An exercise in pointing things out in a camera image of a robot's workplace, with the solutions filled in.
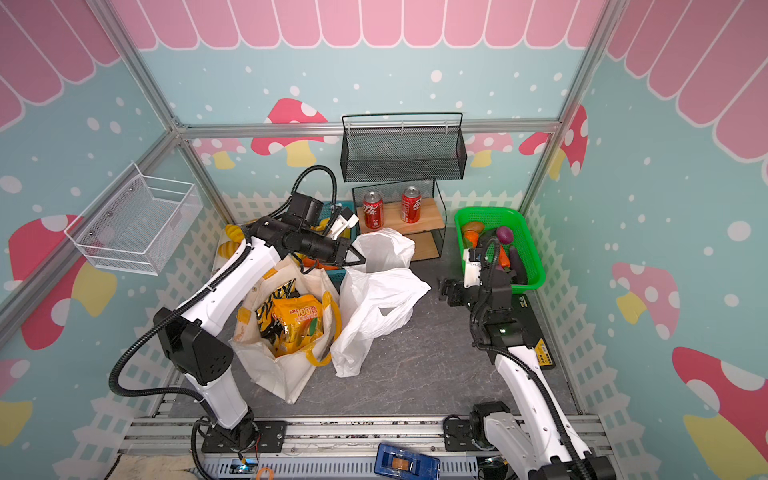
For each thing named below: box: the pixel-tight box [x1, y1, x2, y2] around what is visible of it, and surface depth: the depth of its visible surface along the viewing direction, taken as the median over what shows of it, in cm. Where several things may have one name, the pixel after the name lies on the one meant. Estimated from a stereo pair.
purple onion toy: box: [496, 226, 514, 245], surface depth 115 cm
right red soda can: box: [401, 186, 422, 224], surface depth 94 cm
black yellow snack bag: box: [255, 278, 301, 347], surface depth 83 cm
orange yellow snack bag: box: [272, 294, 324, 357], surface depth 83 cm
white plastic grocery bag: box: [330, 228, 431, 378], surface depth 66 cm
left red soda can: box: [362, 190, 385, 230], surface depth 93 cm
